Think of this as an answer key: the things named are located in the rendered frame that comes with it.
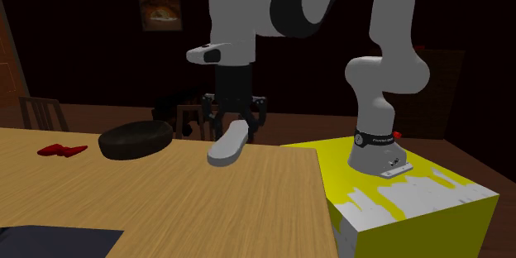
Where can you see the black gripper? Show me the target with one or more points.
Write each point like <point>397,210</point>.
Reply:
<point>234,84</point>

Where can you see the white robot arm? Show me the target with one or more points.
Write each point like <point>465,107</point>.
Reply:
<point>385,75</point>

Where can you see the white oval object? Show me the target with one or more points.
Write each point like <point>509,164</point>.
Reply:
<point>227,146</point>

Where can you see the wooden table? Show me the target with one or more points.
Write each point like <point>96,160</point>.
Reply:
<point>181,200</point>

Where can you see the dark round bowl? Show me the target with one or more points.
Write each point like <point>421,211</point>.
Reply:
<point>135,140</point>

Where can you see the red flat object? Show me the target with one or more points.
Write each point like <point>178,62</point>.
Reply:
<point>60,150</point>

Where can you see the yellow and white robot stand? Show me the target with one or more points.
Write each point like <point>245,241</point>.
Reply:
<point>407,213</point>

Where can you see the wooden slatted chair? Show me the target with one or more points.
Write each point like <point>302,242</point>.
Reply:
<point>40,114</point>

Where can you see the dark wooden cabinet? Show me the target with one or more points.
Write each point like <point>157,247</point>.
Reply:
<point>439,96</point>

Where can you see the dark grey mat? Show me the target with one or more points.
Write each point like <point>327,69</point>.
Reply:
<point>52,243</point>

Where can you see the brown wooden door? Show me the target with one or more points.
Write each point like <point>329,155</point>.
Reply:
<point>9,75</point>

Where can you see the framed wall picture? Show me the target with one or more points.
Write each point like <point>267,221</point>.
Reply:
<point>160,13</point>

